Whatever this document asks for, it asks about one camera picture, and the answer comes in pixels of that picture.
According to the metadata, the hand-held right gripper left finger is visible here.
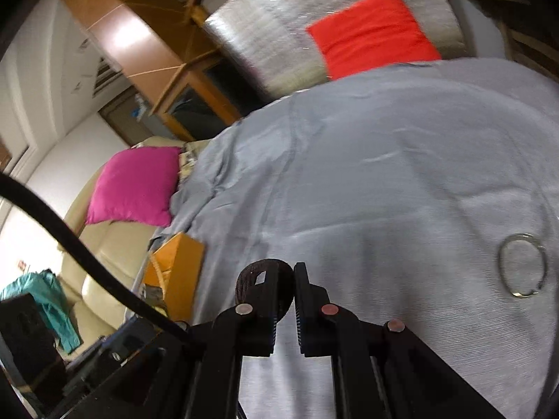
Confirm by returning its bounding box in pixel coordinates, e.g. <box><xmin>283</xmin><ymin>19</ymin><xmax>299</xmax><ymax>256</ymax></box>
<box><xmin>186</xmin><ymin>266</ymin><xmax>280</xmax><ymax>419</ymax></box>

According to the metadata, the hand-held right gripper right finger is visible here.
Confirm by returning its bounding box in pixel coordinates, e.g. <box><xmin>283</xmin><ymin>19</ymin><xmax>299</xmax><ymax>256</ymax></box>
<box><xmin>295</xmin><ymin>262</ymin><xmax>505</xmax><ymax>419</ymax></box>

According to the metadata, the dark brown hair tie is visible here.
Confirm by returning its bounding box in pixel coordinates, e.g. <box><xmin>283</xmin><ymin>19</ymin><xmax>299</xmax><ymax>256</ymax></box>
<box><xmin>236</xmin><ymin>259</ymin><xmax>293</xmax><ymax>319</ymax></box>

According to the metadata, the orange cardboard box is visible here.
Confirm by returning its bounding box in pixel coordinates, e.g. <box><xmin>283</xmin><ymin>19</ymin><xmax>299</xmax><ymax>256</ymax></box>
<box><xmin>143</xmin><ymin>232</ymin><xmax>206</xmax><ymax>324</ymax></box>

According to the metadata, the teal cloth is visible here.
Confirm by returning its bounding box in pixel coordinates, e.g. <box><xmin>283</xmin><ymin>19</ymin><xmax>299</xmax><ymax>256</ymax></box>
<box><xmin>0</xmin><ymin>271</ymin><xmax>81</xmax><ymax>354</ymax></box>

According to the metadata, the beige leather sofa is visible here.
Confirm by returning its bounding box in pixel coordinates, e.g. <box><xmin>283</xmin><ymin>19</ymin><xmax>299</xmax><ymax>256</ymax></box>
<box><xmin>57</xmin><ymin>135</ymin><xmax>188</xmax><ymax>354</ymax></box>

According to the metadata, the grey blanket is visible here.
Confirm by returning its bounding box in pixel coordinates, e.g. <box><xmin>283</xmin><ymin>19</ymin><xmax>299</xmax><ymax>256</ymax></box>
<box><xmin>126</xmin><ymin>57</ymin><xmax>559</xmax><ymax>419</ymax></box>

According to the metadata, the pink cushion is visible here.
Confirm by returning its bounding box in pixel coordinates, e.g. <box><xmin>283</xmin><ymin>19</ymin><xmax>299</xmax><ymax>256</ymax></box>
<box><xmin>85</xmin><ymin>146</ymin><xmax>183</xmax><ymax>228</ymax></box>

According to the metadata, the wooden cabinet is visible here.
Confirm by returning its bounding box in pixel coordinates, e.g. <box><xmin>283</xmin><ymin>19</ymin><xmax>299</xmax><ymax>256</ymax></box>
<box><xmin>151</xmin><ymin>59</ymin><xmax>243</xmax><ymax>142</ymax></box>

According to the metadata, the silver foil mat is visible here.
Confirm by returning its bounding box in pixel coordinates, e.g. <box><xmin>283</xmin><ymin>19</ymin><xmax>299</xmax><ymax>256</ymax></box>
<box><xmin>203</xmin><ymin>0</ymin><xmax>466</xmax><ymax>99</ymax></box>

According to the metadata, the red cushion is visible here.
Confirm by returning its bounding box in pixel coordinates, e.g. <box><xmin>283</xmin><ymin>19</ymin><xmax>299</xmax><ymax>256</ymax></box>
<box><xmin>306</xmin><ymin>0</ymin><xmax>443</xmax><ymax>81</ymax></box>

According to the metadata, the wooden shelf table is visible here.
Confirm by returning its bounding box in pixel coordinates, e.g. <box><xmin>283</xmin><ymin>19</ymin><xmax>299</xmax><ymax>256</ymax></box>
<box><xmin>437</xmin><ymin>0</ymin><xmax>559</xmax><ymax>75</ymax></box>

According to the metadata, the black cable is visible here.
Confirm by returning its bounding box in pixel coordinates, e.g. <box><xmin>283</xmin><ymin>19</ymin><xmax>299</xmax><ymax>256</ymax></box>
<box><xmin>0</xmin><ymin>174</ymin><xmax>190</xmax><ymax>339</ymax></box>

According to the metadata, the silver bracelet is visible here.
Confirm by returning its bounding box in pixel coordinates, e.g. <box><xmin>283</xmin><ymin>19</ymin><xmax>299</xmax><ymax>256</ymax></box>
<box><xmin>498</xmin><ymin>233</ymin><xmax>549</xmax><ymax>300</ymax></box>

